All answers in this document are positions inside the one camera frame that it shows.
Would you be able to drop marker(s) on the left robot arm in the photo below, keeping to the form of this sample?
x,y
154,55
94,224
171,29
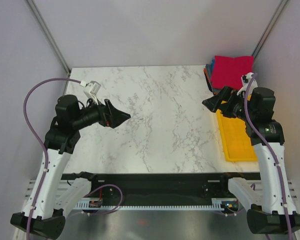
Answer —
x,y
45,213

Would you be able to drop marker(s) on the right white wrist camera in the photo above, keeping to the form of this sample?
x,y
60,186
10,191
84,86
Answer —
x,y
249,83

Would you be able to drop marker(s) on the blue folded t-shirt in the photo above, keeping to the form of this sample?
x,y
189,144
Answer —
x,y
210,67

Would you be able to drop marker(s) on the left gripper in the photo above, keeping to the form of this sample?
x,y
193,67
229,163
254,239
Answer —
x,y
106,119

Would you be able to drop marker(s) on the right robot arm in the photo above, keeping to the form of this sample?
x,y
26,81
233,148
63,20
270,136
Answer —
x,y
273,211

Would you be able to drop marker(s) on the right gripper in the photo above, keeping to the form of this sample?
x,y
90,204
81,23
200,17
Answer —
x,y
227,94

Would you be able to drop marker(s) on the red t-shirt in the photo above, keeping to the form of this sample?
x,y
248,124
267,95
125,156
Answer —
x,y
227,71

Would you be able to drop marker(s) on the left aluminium frame post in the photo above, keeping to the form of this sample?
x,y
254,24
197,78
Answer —
x,y
48,35

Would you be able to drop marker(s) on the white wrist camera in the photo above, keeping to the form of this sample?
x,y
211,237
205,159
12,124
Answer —
x,y
249,83
91,89

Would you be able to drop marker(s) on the aluminium frame post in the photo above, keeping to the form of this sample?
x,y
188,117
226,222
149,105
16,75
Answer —
x,y
269,28
48,35

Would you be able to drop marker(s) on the yellow plastic tray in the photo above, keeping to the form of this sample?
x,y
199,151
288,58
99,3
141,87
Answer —
x,y
235,142

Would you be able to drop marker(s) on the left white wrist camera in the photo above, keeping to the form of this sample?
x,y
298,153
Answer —
x,y
91,89

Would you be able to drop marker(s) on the right aluminium frame post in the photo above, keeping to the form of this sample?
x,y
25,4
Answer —
x,y
269,28

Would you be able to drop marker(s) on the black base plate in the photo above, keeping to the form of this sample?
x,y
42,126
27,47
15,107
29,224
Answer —
x,y
164,189

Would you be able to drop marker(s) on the white cable duct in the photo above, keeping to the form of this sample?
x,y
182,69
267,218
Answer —
x,y
217,204

